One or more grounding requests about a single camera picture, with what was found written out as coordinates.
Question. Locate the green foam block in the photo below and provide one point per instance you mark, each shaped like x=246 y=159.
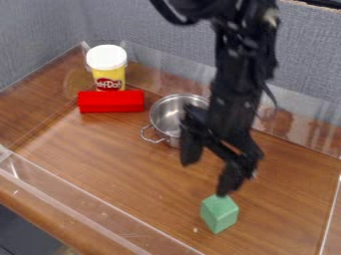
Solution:
x=218 y=213

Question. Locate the yellow Play-Doh can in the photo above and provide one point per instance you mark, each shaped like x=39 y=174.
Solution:
x=107 y=61

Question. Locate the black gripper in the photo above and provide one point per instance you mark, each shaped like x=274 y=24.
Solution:
x=235 y=147

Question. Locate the clear acrylic table barrier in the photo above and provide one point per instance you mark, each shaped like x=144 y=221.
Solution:
x=81 y=176

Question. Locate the red rectangular block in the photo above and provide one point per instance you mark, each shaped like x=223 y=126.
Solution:
x=110 y=102

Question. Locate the small steel pot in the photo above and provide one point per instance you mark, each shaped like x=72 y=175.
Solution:
x=164 y=115

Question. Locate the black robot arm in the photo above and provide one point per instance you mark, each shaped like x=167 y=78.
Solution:
x=245 y=26

